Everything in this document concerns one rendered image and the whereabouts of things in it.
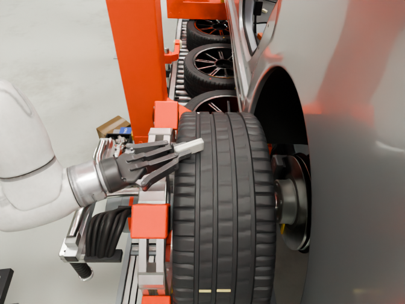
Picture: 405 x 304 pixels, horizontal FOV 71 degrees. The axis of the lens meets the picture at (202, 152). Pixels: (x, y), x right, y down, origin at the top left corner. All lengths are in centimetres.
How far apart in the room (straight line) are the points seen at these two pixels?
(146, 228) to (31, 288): 141
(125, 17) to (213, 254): 80
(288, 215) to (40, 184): 71
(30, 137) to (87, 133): 204
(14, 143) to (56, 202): 13
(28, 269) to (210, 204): 153
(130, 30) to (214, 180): 65
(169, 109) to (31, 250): 142
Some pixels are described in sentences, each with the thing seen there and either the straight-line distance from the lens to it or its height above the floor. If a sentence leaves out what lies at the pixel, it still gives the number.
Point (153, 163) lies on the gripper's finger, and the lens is 64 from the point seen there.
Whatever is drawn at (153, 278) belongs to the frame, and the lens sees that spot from 75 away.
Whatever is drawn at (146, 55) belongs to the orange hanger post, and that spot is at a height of 115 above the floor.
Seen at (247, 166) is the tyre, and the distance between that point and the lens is 68.
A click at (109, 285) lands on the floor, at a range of 182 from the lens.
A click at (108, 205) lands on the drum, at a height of 91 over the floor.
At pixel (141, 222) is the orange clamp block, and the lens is 62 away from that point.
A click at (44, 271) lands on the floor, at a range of 198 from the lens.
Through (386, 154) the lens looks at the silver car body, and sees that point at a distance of 40.
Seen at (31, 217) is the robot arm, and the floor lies 120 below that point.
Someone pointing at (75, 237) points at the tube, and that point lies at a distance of 81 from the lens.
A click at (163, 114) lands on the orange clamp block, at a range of 92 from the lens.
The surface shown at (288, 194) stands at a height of 92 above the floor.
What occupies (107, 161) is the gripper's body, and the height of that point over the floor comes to 122.
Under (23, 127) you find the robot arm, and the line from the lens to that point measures 57.
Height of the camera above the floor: 168
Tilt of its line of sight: 47 degrees down
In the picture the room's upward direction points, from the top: 2 degrees clockwise
